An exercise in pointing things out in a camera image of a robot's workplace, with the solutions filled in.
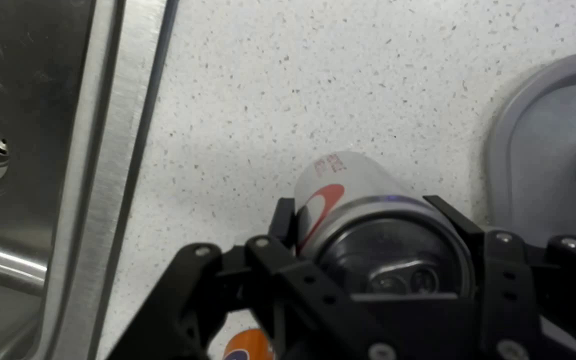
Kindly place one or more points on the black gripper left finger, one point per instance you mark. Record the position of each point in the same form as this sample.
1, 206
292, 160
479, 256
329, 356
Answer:
303, 312

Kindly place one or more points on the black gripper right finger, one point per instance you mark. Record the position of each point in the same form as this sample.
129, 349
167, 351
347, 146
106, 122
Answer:
526, 295

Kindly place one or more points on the orange soda can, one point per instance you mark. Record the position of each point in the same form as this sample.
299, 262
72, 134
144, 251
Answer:
249, 344

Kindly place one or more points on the grey soda can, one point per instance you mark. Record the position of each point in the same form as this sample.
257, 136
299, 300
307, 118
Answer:
372, 237

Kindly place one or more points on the grey plastic tray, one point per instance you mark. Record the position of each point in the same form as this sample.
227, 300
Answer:
531, 157

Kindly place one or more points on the stainless steel sink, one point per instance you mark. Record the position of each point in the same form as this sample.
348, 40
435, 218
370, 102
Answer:
79, 80

